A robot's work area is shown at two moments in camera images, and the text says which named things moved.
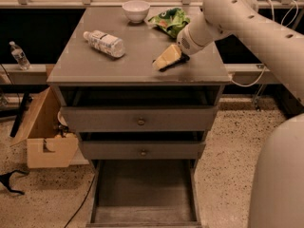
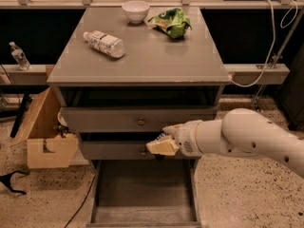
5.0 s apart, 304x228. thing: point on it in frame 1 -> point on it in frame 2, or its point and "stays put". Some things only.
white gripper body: (189, 43) -> (187, 137)
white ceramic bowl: (136, 9) stays put
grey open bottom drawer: (144, 194) stays put
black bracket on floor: (5, 179) stays put
